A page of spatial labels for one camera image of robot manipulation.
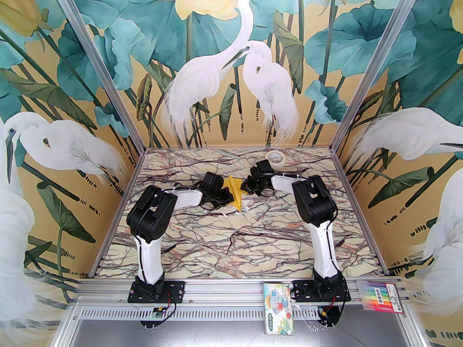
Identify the yellow paper sheet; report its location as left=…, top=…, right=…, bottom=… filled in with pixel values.
left=222, top=175, right=243, bottom=212

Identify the white masking tape roll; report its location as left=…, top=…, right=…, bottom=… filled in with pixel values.
left=265, top=150, right=287, bottom=166

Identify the perforated metal strip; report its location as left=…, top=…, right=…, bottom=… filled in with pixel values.
left=72, top=305, right=405, bottom=321

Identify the cartoon elephant tissue pack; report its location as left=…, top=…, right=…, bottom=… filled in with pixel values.
left=262, top=283, right=295, bottom=335

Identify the coloured marker pen pack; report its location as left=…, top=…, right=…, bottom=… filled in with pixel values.
left=356, top=280, right=407, bottom=315

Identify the aluminium side frame rail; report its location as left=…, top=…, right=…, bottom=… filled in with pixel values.
left=331, top=150, right=391, bottom=277
left=88, top=150, right=147, bottom=278

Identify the aluminium front frame rail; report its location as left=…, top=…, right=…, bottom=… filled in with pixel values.
left=71, top=276, right=413, bottom=307

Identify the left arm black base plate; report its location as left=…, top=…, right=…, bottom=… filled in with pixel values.
left=128, top=280, right=186, bottom=304

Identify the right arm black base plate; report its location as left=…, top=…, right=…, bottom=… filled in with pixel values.
left=291, top=280, right=352, bottom=303

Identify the aluminium frame post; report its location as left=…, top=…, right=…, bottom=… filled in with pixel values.
left=46, top=0, right=147, bottom=150
left=332, top=0, right=428, bottom=150

